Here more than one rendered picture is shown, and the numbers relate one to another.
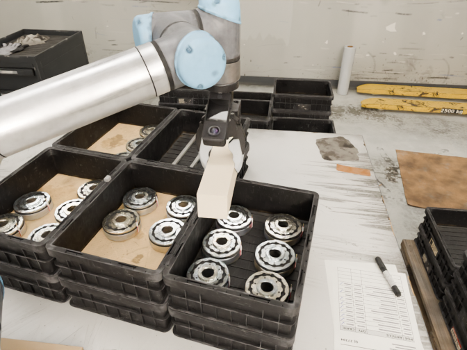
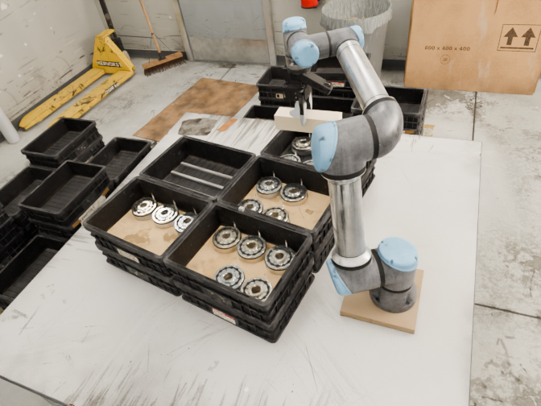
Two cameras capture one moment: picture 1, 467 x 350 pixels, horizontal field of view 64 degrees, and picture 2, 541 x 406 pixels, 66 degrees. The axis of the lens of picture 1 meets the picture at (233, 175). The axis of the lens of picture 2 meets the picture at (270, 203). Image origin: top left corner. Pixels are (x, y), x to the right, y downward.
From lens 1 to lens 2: 143 cm
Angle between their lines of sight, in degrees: 53
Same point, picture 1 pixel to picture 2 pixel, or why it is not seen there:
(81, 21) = not seen: outside the picture
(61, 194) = (213, 267)
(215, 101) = (309, 75)
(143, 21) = (311, 43)
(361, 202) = (262, 128)
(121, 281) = not seen: hidden behind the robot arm
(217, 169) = (314, 115)
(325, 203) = (257, 142)
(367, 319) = not seen: hidden behind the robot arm
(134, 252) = (303, 213)
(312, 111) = (90, 145)
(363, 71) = (10, 109)
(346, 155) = (208, 123)
